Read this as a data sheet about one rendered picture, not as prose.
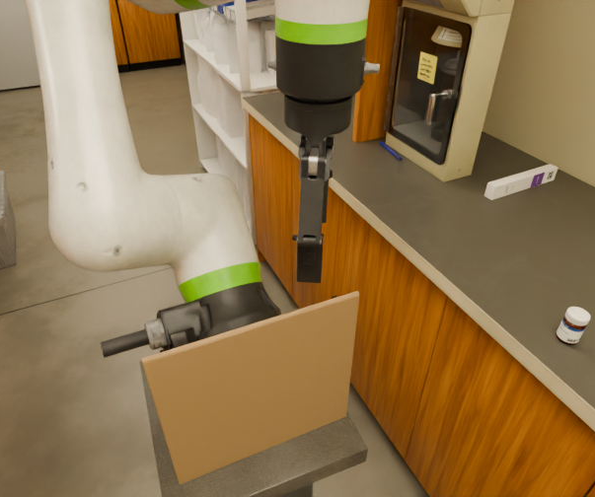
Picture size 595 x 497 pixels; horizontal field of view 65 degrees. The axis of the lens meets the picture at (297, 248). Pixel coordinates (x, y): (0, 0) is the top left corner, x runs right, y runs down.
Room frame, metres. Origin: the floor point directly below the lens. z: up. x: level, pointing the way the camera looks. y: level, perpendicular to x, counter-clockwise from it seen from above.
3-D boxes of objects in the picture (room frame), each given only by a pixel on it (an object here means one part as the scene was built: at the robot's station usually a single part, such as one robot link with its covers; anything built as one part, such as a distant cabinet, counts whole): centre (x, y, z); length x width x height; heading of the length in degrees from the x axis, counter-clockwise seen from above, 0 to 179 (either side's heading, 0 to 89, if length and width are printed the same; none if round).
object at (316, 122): (0.51, -0.02, 1.43); 0.08 x 0.07 x 0.09; 174
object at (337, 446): (0.49, 0.09, 0.92); 0.32 x 0.32 x 0.04; 22
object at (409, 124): (1.43, -0.38, 1.19); 0.30 x 0.01 x 0.40; 25
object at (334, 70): (0.51, -0.03, 1.51); 0.12 x 0.09 x 0.06; 84
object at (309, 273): (0.44, -0.02, 1.30); 0.03 x 0.01 x 0.07; 84
